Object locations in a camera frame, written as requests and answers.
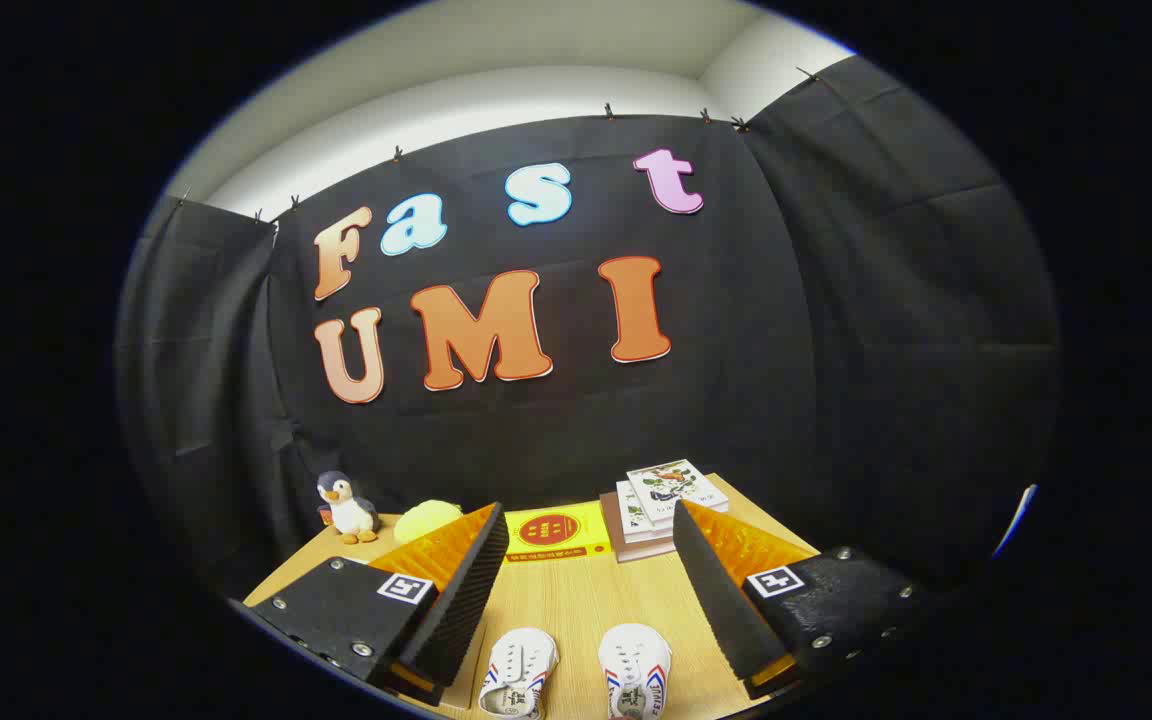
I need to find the white floral cover book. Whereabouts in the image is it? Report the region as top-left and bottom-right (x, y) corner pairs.
(626, 459), (730, 528)

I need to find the yellow book with red circle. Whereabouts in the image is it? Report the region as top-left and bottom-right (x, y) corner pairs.
(504, 502), (614, 563)

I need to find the penguin plush toy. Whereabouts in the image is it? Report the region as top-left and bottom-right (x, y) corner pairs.
(316, 470), (382, 546)

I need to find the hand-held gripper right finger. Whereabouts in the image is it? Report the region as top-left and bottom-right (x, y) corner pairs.
(671, 498), (937, 701)

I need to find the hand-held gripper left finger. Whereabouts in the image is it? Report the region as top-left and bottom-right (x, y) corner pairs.
(231, 502), (512, 706)

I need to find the white canvas shoe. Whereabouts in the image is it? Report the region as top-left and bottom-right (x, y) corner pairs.
(598, 623), (673, 720)
(478, 628), (560, 719)

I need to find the yellow plush ball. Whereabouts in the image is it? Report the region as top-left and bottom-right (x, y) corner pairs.
(393, 499), (464, 544)

